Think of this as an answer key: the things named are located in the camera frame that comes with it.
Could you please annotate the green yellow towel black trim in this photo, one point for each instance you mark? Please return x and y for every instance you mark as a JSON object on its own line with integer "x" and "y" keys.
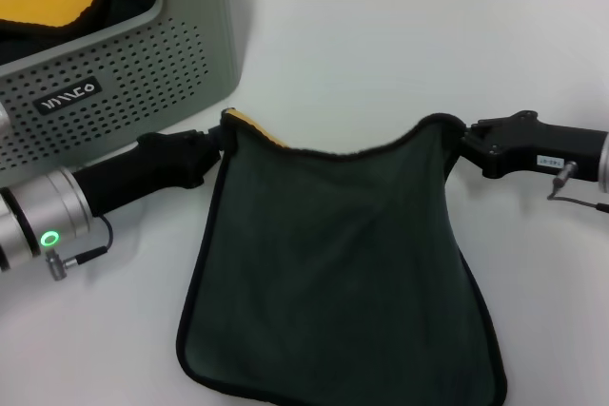
{"x": 333, "y": 258}

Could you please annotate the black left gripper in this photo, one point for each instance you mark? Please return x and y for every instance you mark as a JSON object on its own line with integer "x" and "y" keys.
{"x": 152, "y": 163}

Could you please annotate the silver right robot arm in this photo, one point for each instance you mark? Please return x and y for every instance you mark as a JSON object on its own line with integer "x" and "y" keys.
{"x": 604, "y": 156}

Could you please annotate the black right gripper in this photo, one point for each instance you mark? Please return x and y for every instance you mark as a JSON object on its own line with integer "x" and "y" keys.
{"x": 547, "y": 144}

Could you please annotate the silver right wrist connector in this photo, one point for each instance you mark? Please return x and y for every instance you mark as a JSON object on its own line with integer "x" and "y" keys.
{"x": 566, "y": 173}

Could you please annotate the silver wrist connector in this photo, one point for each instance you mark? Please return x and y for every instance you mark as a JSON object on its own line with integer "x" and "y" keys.
{"x": 54, "y": 265}
{"x": 566, "y": 173}

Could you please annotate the grey perforated plastic storage box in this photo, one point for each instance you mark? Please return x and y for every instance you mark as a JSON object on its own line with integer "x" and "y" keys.
{"x": 143, "y": 68}

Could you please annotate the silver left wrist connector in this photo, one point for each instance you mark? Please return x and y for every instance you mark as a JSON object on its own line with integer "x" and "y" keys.
{"x": 54, "y": 265}

